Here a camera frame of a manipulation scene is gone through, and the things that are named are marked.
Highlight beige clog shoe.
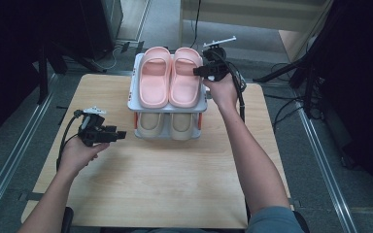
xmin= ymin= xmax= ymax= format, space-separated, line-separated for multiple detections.
xmin=136 ymin=112 xmax=166 ymax=139
xmin=169 ymin=112 xmax=199 ymax=141

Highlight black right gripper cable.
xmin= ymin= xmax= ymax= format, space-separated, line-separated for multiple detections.
xmin=218 ymin=50 xmax=248 ymax=124

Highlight grey-blue sleeve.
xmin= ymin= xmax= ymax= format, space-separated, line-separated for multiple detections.
xmin=245 ymin=206 xmax=305 ymax=233

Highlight black tape strip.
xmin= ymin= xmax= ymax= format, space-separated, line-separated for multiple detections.
xmin=17 ymin=191 xmax=43 ymax=202
xmin=288 ymin=197 xmax=303 ymax=209

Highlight dark cabinet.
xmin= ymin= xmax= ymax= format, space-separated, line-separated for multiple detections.
xmin=77 ymin=0 xmax=124 ymax=61

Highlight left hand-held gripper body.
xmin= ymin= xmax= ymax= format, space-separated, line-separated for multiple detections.
xmin=77 ymin=106 xmax=118 ymax=148

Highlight person's left hand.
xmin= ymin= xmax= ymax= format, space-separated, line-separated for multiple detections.
xmin=57 ymin=137 xmax=111 ymax=178

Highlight white floor cable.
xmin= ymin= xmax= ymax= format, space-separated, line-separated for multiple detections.
xmin=91 ymin=47 xmax=124 ymax=71

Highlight beige wooden furniture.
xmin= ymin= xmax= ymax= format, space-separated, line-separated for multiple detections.
xmin=178 ymin=0 xmax=333 ymax=62

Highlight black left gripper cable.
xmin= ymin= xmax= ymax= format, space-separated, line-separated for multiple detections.
xmin=55 ymin=109 xmax=85 ymax=172

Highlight black chair armrest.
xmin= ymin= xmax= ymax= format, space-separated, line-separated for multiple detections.
xmin=292 ymin=210 xmax=311 ymax=233

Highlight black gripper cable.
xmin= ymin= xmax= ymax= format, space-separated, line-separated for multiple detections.
xmin=218 ymin=50 xmax=248 ymax=124
xmin=55 ymin=109 xmax=85 ymax=172

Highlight black metal stand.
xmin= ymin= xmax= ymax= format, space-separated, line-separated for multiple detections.
xmin=36 ymin=32 xmax=109 ymax=105

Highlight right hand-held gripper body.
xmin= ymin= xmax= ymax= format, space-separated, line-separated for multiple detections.
xmin=202 ymin=36 xmax=237 ymax=82

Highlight black hanging cable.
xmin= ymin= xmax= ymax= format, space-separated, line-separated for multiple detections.
xmin=181 ymin=0 xmax=202 ymax=50

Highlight black floor cables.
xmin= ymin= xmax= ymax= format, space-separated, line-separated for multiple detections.
xmin=264 ymin=62 xmax=309 ymax=130

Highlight pink slipper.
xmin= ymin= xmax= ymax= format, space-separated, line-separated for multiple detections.
xmin=169 ymin=47 xmax=204 ymax=109
xmin=138 ymin=47 xmax=173 ymax=110

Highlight person's right hand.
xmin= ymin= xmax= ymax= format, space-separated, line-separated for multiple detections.
xmin=202 ymin=73 xmax=240 ymax=112

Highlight white two-tier shoe rack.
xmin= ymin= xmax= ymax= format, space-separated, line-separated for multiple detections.
xmin=126 ymin=52 xmax=209 ymax=141

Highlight black curtain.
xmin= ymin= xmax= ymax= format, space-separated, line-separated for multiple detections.
xmin=0 ymin=0 xmax=50 ymax=149
xmin=317 ymin=0 xmax=373 ymax=210

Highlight black tripod stand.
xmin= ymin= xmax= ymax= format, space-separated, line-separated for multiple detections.
xmin=252 ymin=52 xmax=325 ymax=119

